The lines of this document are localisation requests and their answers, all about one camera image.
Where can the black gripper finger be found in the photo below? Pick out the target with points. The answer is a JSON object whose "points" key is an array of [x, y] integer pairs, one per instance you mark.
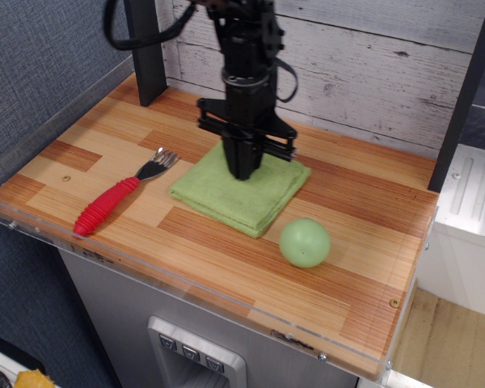
{"points": [[231, 150], [251, 153]]}

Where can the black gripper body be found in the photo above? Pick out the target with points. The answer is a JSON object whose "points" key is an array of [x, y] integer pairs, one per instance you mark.
{"points": [[249, 109]]}

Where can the green cloth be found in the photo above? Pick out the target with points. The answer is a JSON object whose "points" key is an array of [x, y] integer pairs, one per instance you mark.
{"points": [[248, 206]]}

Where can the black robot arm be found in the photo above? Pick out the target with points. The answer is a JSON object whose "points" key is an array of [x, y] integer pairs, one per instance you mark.
{"points": [[250, 39]]}

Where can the green round fruit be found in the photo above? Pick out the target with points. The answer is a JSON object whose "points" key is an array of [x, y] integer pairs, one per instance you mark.
{"points": [[304, 243]]}

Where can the silver toy dishwasher front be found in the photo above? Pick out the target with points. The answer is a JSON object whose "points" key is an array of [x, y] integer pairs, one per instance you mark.
{"points": [[157, 335]]}

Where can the white toy sink counter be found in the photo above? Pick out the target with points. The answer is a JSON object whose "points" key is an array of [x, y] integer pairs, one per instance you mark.
{"points": [[452, 264]]}

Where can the yellow object at corner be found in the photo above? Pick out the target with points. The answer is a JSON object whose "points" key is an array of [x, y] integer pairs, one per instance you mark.
{"points": [[33, 379]]}

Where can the black white box corner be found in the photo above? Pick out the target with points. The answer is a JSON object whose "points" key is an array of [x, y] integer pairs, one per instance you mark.
{"points": [[14, 360]]}

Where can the red handled metal fork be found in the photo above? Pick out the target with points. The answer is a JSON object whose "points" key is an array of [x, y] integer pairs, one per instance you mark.
{"points": [[99, 209]]}

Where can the dark right frame post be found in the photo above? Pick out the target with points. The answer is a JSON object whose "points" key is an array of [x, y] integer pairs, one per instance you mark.
{"points": [[465, 100]]}

